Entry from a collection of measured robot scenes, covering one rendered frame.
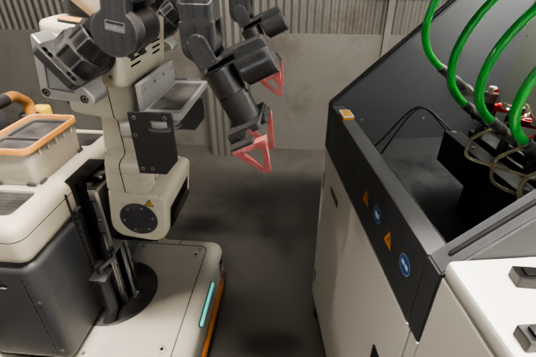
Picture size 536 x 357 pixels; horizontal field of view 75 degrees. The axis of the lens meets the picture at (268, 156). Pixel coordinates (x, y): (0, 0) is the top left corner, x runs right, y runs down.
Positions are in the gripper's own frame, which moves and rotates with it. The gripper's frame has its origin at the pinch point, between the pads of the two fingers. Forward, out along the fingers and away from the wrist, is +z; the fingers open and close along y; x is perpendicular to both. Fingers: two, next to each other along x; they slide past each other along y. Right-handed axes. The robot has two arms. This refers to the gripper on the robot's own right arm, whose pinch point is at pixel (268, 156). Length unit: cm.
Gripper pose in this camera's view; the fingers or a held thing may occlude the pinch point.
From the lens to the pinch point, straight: 68.9
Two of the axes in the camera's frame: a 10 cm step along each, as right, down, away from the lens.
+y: 0.9, -4.9, 8.7
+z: 4.5, 8.0, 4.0
